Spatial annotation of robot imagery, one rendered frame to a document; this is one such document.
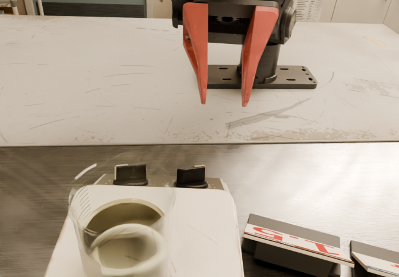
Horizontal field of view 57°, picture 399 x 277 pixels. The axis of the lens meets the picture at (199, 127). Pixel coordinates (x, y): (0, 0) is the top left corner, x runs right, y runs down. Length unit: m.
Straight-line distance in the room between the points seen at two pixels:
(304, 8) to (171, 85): 2.29
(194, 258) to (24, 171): 0.27
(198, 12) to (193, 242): 0.18
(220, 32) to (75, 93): 0.30
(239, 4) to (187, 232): 0.18
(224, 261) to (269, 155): 0.25
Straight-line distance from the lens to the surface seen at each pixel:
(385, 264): 0.37
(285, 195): 0.42
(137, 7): 3.24
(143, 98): 0.57
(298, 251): 0.33
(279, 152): 0.48
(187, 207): 0.27
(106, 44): 0.76
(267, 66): 0.60
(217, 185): 0.35
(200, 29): 0.31
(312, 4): 2.85
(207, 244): 0.25
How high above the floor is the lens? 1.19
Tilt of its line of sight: 35 degrees down
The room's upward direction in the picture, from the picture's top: 4 degrees clockwise
